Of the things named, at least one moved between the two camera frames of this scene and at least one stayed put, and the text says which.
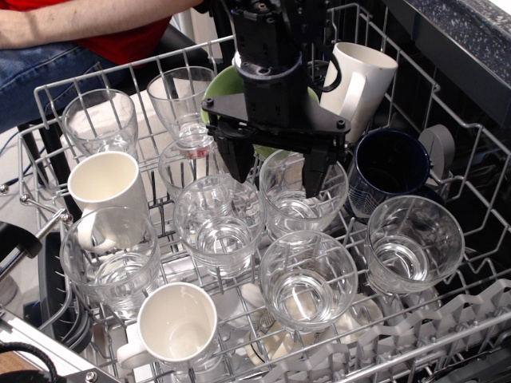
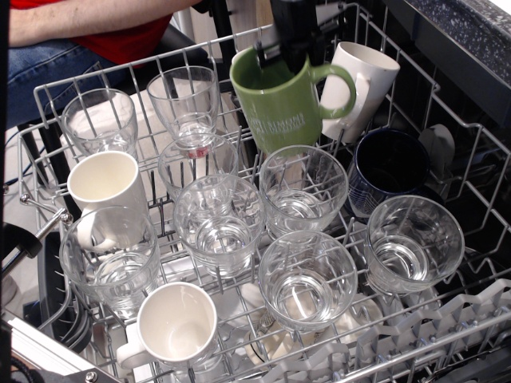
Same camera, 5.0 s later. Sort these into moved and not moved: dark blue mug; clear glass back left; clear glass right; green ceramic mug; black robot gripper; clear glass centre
Moved: black robot gripper; green ceramic mug
Not moved: clear glass back left; dark blue mug; clear glass right; clear glass centre
